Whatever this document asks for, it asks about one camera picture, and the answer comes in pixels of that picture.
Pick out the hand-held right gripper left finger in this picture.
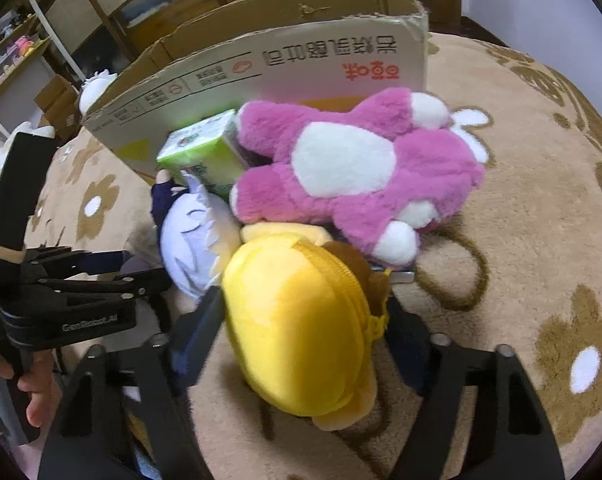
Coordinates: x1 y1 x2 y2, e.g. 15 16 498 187
38 287 227 480

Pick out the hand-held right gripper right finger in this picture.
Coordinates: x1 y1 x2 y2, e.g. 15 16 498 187
385 299 567 480

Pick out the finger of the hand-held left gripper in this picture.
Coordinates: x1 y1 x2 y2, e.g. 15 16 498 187
25 246 134 276
43 269 174 307

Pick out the yellow plush zipper pouch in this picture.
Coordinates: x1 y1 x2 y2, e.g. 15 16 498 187
222 222 393 432

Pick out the large printed cardboard box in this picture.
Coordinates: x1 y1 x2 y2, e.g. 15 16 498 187
81 0 430 186

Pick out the person's left hand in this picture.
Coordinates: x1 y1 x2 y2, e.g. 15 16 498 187
0 346 64 443

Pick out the white-haired plush doll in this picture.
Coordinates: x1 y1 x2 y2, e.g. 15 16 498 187
148 170 243 307

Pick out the small brown cardboard box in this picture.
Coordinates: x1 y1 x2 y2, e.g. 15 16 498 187
35 76 82 142

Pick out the white plush toy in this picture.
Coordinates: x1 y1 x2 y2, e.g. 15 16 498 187
78 69 118 113

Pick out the wooden toy shelf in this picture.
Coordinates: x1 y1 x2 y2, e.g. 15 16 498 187
0 0 52 128

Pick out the green tissue pack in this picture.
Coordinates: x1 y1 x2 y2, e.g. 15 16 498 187
156 109 252 201

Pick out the beige flower-pattern rug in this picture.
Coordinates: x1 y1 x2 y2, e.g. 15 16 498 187
23 30 602 480

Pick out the pink and white plush bear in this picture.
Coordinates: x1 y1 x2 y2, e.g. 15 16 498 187
229 87 487 267

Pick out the wooden cabinet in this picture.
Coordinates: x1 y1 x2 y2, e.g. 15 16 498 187
43 0 264 58

